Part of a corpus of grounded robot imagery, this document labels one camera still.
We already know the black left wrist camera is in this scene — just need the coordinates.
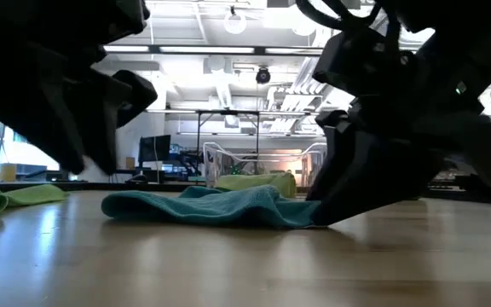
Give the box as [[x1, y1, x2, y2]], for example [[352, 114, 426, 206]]
[[95, 0, 151, 38]]

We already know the black computer monitor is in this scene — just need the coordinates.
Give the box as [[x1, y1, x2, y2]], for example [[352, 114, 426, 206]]
[[138, 134, 172, 163]]

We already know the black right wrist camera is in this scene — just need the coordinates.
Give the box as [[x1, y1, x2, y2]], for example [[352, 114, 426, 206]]
[[312, 28, 419, 98]]

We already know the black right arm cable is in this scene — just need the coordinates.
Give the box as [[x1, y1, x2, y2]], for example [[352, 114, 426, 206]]
[[295, 0, 402, 50]]

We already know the large glass window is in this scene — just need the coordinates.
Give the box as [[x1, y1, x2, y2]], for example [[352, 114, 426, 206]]
[[0, 110, 61, 171]]

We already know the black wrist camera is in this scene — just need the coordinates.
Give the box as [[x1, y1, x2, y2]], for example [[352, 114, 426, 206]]
[[95, 0, 151, 38], [312, 28, 419, 98]]

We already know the black metal rig frame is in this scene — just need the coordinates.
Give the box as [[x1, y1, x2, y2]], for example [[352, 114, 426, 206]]
[[195, 108, 260, 188]]

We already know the yellow container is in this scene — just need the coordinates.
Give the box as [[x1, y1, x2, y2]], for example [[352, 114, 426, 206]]
[[0, 163, 18, 182]]

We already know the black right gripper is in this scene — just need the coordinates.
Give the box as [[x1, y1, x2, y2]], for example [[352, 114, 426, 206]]
[[307, 96, 491, 227]]

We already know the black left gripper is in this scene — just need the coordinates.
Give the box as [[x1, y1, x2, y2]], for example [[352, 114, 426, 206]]
[[0, 42, 159, 176]]

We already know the clear plastic basket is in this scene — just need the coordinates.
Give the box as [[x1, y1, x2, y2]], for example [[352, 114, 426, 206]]
[[202, 142, 327, 200]]

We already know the teal microfiber towel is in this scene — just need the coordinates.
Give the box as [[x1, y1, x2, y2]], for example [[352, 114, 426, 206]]
[[101, 184, 327, 230]]

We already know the black ceiling dome camera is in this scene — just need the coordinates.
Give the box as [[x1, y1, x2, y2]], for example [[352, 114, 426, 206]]
[[255, 67, 272, 85]]

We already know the black aluminium table frame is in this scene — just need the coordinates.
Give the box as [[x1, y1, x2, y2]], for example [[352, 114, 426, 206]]
[[0, 182, 491, 204]]

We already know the white coiled ceiling cable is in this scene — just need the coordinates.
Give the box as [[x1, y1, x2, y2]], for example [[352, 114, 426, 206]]
[[222, 10, 247, 35]]

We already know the linear ceiling light fixture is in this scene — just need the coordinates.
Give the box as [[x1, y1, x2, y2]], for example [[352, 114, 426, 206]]
[[102, 43, 324, 56]]

